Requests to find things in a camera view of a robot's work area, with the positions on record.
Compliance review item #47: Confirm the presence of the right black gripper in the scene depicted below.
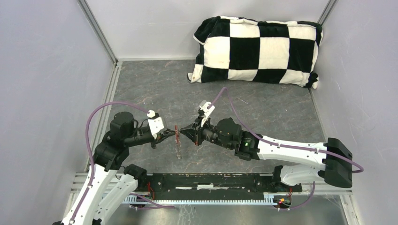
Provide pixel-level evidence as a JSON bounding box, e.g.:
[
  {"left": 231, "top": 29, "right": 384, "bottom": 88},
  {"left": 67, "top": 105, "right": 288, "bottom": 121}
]
[{"left": 180, "top": 114, "right": 234, "bottom": 150}]

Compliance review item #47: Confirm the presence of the red grey keyring holder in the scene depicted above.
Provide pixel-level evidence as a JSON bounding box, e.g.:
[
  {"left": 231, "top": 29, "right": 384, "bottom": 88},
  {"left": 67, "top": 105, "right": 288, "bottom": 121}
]
[{"left": 175, "top": 125, "right": 182, "bottom": 159}]

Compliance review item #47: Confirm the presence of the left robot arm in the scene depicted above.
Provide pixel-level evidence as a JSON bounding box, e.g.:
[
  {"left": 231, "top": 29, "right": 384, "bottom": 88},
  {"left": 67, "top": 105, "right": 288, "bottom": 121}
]
[{"left": 57, "top": 112, "right": 176, "bottom": 225}]

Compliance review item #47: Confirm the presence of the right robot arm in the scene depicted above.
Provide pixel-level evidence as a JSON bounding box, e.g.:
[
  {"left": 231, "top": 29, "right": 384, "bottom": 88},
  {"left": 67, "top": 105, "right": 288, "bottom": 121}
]
[{"left": 180, "top": 118, "right": 353, "bottom": 191}]

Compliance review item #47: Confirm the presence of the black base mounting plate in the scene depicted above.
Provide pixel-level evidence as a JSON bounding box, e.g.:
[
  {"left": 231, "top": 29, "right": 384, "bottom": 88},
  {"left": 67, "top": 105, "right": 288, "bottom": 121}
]
[{"left": 135, "top": 173, "right": 303, "bottom": 201}]

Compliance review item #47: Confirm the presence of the black white checkered pillow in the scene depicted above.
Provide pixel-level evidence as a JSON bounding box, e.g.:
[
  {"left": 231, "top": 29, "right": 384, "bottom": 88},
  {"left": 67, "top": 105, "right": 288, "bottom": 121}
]
[{"left": 187, "top": 16, "right": 323, "bottom": 89}]

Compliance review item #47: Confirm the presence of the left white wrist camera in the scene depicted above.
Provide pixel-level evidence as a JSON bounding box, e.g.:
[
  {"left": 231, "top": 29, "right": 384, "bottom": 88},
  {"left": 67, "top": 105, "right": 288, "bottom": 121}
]
[{"left": 147, "top": 110, "right": 167, "bottom": 139}]

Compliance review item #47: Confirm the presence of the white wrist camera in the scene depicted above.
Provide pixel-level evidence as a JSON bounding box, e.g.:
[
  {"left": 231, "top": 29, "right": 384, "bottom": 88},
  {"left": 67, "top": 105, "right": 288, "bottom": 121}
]
[
  {"left": 198, "top": 100, "right": 215, "bottom": 127},
  {"left": 147, "top": 110, "right": 167, "bottom": 139}
]

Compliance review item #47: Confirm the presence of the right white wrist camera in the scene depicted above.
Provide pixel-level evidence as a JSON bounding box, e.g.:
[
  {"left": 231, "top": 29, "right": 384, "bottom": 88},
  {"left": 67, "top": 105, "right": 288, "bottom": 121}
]
[{"left": 198, "top": 100, "right": 215, "bottom": 127}]

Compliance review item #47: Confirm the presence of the blue white cable duct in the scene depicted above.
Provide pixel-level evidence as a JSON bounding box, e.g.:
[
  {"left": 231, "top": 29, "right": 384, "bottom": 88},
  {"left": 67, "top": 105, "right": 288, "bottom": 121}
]
[{"left": 110, "top": 193, "right": 293, "bottom": 206}]

